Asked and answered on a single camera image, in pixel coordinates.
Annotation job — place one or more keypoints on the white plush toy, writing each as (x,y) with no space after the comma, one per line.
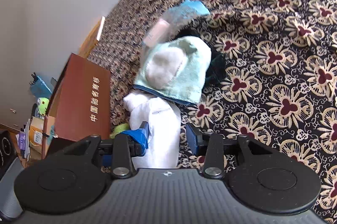
(164,120)

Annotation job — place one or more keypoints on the green frog plush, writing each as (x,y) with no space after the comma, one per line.
(42,105)

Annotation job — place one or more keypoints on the yellow book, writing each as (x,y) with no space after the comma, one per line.
(92,39)

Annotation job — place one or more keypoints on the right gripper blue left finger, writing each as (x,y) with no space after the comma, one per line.
(138,139)

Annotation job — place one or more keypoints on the orange paper bag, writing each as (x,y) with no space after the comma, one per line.
(36,134)

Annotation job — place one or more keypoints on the brown cardboard box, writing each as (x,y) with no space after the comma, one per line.
(79,105)

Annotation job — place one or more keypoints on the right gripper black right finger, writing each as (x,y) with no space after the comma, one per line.
(197,141)

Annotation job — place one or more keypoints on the blue pencil bag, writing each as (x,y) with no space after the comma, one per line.
(39,88)

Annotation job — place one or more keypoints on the clear plastic bag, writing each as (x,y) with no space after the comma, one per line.
(172,21)

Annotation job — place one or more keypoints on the purple tissue pack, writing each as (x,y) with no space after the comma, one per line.
(22,144)

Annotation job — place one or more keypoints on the green knitted hat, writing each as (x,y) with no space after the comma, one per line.
(119,129)

